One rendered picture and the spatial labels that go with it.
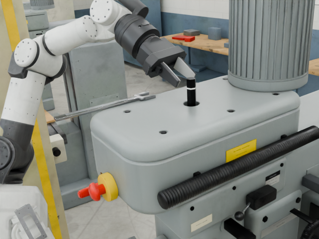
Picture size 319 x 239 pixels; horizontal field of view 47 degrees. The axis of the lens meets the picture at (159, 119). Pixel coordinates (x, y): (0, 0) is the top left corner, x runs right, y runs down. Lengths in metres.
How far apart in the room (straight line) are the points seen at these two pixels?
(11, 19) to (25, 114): 1.40
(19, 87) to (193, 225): 0.59
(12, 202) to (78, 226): 2.60
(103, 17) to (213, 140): 0.39
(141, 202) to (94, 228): 2.83
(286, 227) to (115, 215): 2.69
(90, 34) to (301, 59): 0.52
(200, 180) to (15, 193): 0.53
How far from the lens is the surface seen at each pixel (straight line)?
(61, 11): 9.29
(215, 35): 6.67
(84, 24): 0.98
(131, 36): 0.87
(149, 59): 0.82
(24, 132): 1.06
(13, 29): 2.41
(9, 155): 1.01
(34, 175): 2.71
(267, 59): 0.89
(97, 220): 3.64
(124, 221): 3.56
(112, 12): 0.90
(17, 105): 1.06
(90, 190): 0.78
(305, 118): 1.12
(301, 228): 1.30
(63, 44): 1.02
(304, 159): 1.05
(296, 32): 0.90
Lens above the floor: 2.19
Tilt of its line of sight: 23 degrees down
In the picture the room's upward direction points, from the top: 4 degrees counter-clockwise
